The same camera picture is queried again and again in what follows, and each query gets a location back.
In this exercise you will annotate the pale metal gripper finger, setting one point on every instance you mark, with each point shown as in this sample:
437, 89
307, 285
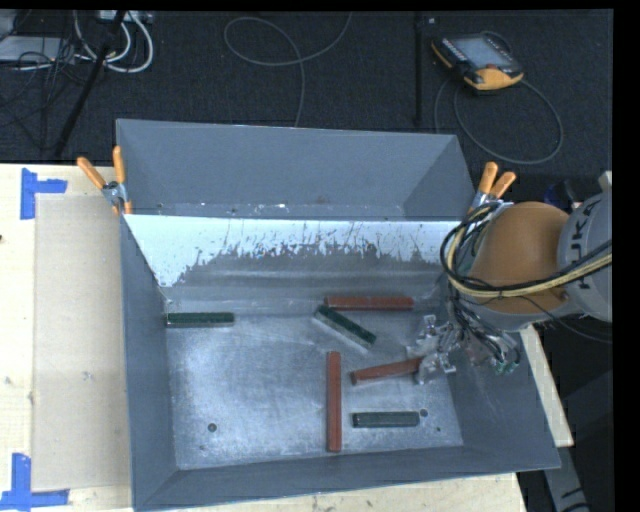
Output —
436, 366
429, 334

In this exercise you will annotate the red-brown block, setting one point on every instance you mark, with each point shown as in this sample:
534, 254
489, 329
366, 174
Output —
385, 370
334, 400
369, 303

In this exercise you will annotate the dark green flat block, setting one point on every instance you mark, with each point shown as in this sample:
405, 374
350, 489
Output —
385, 419
346, 327
200, 319

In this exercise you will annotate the grey metal bin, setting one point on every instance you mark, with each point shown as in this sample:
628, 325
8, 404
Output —
260, 380

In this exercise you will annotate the pale wood flat board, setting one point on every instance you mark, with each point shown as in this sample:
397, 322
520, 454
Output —
75, 325

